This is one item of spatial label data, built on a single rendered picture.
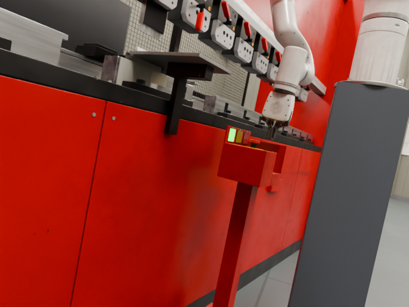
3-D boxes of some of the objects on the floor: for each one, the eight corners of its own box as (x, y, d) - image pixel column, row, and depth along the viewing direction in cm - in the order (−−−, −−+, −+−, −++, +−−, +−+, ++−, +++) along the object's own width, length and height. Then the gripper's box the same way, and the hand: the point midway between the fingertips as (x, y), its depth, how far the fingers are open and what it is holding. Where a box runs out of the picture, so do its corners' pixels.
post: (139, 234, 231) (192, -49, 219) (134, 232, 233) (186, -48, 222) (144, 233, 235) (196, -45, 223) (139, 231, 238) (190, -44, 226)
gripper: (306, 96, 116) (291, 145, 118) (268, 89, 124) (255, 134, 126) (301, 92, 110) (285, 143, 112) (262, 84, 117) (248, 133, 119)
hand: (271, 133), depth 119 cm, fingers closed
